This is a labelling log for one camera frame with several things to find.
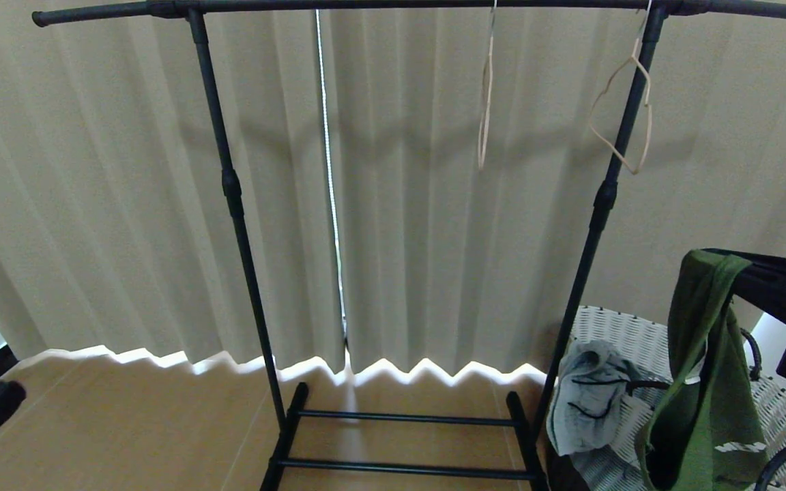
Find green long-sleeved shirt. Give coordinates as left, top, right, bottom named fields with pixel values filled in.
left=635, top=250, right=770, bottom=491

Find pale grey shorts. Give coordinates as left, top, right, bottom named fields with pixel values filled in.
left=547, top=340, right=646, bottom=456

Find pink clothes hanger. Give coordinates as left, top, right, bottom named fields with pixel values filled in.
left=477, top=0, right=498, bottom=171
left=587, top=0, right=654, bottom=176

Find white laundry basket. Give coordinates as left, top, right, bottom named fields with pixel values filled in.
left=549, top=306, right=786, bottom=491

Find black clothes rack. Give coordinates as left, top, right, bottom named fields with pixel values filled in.
left=31, top=0, right=786, bottom=491

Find beige curtain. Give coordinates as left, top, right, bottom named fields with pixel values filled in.
left=0, top=0, right=786, bottom=387

